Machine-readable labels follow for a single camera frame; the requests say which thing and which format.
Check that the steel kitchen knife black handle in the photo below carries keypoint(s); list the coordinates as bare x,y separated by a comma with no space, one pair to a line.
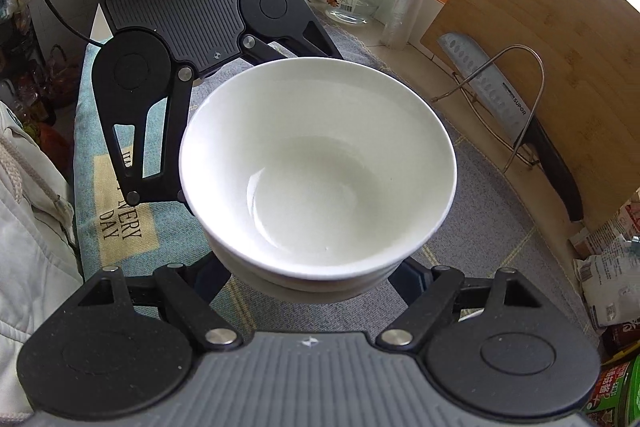
550,159

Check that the white plastic food bag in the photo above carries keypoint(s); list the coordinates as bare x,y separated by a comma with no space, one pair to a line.
610,283

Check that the bamboo cutting board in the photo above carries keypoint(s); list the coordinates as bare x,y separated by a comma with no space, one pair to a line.
585,92

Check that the green lidded sauce jar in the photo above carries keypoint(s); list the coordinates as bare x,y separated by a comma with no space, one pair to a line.
614,401

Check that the white jacket torso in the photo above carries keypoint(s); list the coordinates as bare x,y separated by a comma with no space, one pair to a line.
39,269

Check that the red white clipped food bag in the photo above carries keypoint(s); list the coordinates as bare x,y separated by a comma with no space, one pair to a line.
625,223

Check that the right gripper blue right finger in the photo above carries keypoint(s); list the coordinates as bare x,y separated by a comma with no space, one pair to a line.
410,280

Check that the dark soy sauce bottle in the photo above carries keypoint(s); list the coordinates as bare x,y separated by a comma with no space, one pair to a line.
620,337

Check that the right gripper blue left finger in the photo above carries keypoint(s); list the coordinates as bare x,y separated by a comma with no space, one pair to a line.
209,276

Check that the white bowl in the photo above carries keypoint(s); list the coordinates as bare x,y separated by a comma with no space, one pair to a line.
317,169
302,291

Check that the wire cutting board rack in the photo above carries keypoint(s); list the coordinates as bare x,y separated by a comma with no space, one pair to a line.
480,81

